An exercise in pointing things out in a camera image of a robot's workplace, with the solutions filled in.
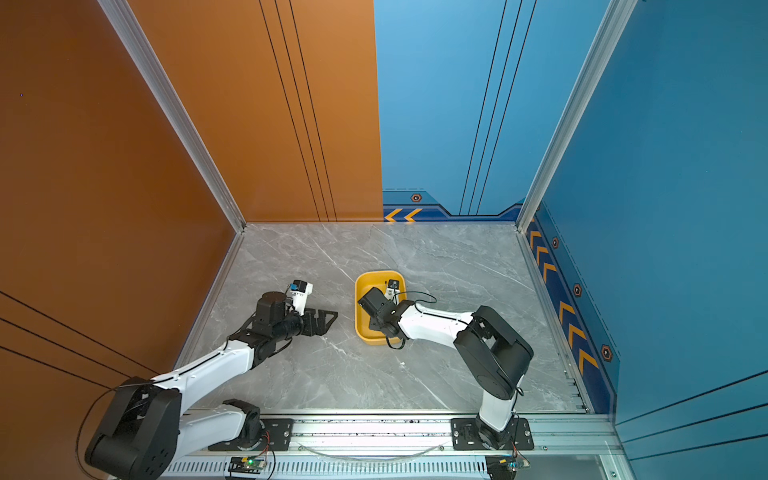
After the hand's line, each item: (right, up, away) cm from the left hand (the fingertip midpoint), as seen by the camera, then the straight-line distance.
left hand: (327, 310), depth 87 cm
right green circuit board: (+46, -33, -17) cm, 59 cm away
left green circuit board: (-16, -34, -16) cm, 40 cm away
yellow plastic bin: (+10, +8, +11) cm, 17 cm away
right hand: (+15, -4, +4) cm, 16 cm away
